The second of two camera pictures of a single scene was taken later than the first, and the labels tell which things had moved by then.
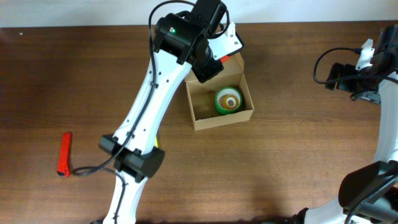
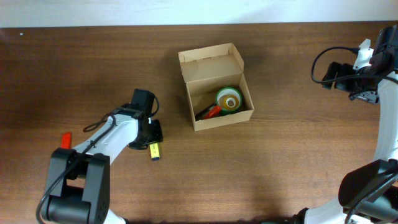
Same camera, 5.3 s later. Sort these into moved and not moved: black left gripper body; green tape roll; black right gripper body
Moved: black left gripper body
Not moved: green tape roll; black right gripper body
